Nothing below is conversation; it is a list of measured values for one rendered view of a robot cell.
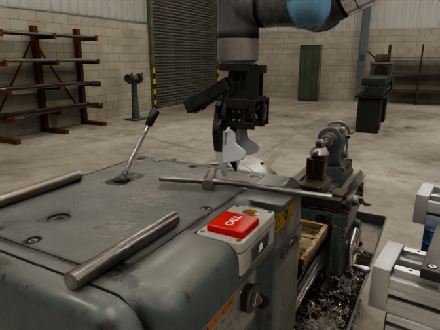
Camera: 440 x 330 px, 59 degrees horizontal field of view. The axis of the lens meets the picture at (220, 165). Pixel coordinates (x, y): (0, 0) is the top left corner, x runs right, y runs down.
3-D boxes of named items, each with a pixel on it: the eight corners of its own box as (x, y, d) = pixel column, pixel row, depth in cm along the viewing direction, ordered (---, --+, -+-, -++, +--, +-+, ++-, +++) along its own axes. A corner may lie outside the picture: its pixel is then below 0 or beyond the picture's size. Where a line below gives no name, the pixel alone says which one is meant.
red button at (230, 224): (242, 245, 55) (242, 232, 55) (206, 236, 58) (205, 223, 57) (259, 229, 60) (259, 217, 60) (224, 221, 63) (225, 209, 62)
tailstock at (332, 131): (340, 184, 202) (346, 129, 194) (304, 179, 211) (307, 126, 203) (351, 171, 228) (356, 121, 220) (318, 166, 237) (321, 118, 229)
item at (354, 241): (353, 283, 155) (358, 230, 149) (327, 277, 160) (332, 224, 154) (364, 255, 178) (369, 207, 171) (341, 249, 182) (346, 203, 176)
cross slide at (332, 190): (349, 211, 151) (349, 201, 150) (248, 194, 171) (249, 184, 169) (357, 198, 165) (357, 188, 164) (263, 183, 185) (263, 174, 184)
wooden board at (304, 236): (303, 272, 120) (304, 260, 119) (203, 245, 137) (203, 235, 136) (327, 234, 145) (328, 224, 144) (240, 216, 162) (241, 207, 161)
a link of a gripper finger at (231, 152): (239, 181, 71) (244, 130, 70) (211, 176, 74) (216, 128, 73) (247, 179, 74) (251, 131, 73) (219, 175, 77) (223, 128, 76)
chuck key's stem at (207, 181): (208, 172, 87) (201, 189, 76) (209, 163, 86) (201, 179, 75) (218, 173, 87) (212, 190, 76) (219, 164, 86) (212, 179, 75)
